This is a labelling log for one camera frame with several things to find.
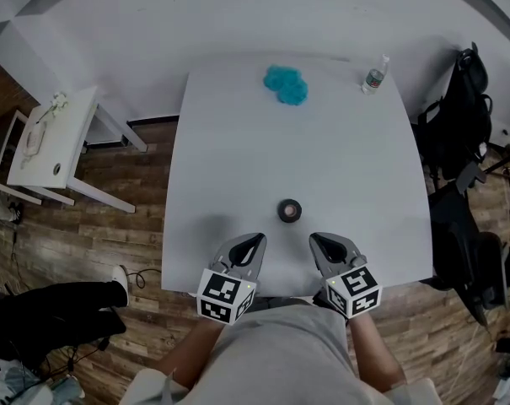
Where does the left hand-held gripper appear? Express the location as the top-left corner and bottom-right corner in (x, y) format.
(196, 232), (268, 326)

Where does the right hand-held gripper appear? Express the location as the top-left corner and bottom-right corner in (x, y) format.
(309, 231), (384, 321)

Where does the black roll of tape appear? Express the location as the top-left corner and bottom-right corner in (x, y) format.
(278, 198), (303, 224)

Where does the person's right forearm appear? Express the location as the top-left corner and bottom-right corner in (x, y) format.
(346, 310), (407, 392)

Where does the person's left forearm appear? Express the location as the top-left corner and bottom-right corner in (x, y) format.
(156, 317), (227, 392)

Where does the person's grey shirt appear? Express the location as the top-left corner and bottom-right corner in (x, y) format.
(121, 297), (443, 405)

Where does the black chair base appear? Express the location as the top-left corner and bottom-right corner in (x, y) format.
(427, 179), (510, 327)

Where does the blue fluffy cloth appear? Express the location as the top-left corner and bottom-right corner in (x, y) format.
(261, 63), (309, 109)

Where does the clear plastic water bottle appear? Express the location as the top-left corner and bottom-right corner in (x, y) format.
(361, 53), (391, 96)

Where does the black office chair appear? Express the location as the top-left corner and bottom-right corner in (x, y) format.
(410, 42), (494, 193)

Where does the white side table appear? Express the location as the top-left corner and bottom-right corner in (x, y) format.
(0, 84), (148, 215)

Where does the white telephone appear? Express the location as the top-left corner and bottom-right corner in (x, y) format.
(21, 121), (48, 158)

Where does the white flower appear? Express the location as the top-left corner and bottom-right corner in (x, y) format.
(35, 91), (69, 124)

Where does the black floor cable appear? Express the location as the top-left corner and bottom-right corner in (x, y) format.
(126, 267), (161, 289)

